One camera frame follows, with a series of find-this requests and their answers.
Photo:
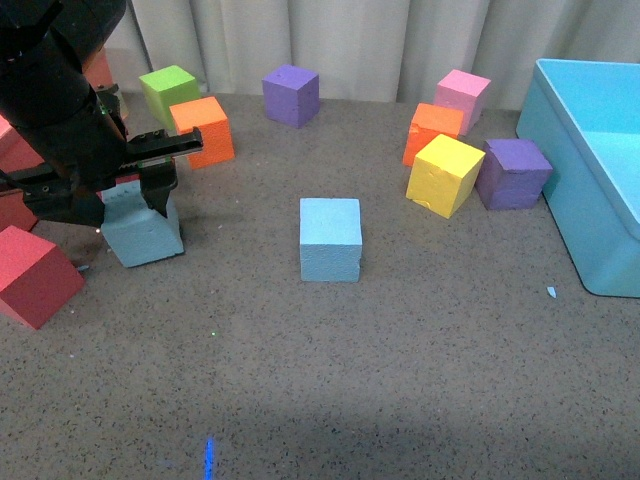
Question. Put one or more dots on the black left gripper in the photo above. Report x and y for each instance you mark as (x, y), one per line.
(66, 186)

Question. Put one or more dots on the light blue dented foam cube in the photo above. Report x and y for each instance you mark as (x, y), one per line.
(137, 234)

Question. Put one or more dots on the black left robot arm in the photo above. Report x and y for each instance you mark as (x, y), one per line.
(47, 46)

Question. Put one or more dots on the orange foam cube left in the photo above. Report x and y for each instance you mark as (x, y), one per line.
(207, 115)

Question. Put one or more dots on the orange foam cube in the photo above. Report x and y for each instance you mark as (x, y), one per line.
(427, 123)
(207, 115)

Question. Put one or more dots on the green foam cube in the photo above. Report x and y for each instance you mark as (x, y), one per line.
(166, 87)

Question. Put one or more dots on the dark red foam cube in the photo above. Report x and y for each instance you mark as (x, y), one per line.
(13, 210)

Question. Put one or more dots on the red foam cube front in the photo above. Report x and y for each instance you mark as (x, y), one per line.
(37, 279)

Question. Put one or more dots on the purple foam cube back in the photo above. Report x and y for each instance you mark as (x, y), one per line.
(291, 95)

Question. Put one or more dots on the purple foam cube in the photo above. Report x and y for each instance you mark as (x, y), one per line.
(291, 95)
(512, 175)

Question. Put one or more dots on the grey curtain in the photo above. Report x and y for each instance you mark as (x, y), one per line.
(390, 51)

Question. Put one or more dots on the orange foam cube right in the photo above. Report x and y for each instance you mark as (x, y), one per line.
(427, 123)

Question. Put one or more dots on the yellow foam cube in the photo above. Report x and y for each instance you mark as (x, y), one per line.
(443, 175)

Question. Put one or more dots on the pink foam cube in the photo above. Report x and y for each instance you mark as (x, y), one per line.
(465, 92)

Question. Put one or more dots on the purple foam cube front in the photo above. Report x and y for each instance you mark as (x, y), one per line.
(512, 175)

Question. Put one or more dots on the light blue plastic bin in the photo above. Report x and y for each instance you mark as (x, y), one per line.
(584, 117)

